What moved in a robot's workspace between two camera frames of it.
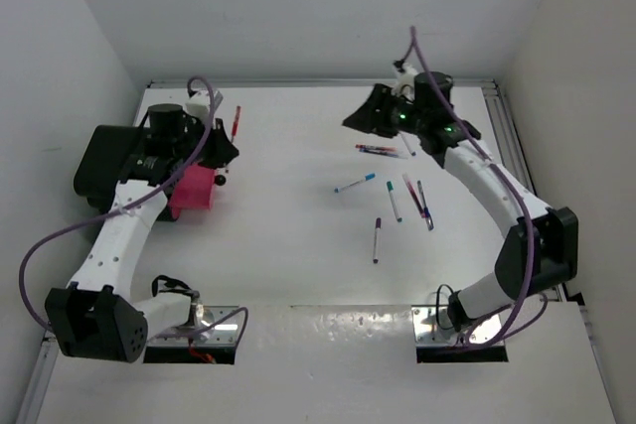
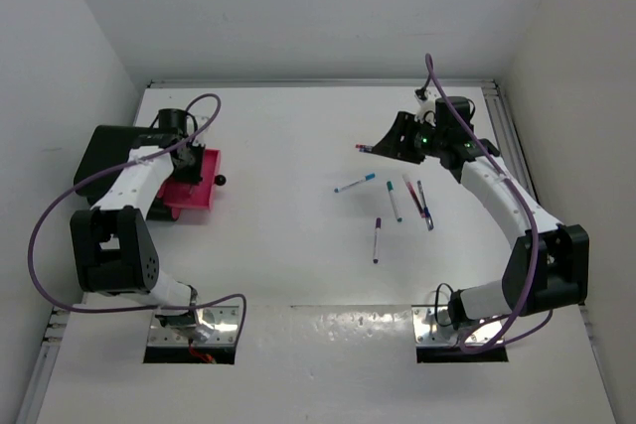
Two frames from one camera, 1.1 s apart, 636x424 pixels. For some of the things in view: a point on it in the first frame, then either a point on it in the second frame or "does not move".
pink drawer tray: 194,191 does not move
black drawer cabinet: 98,175 does not move
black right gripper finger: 376,114 -> 399,140
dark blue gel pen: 425,209 does not move
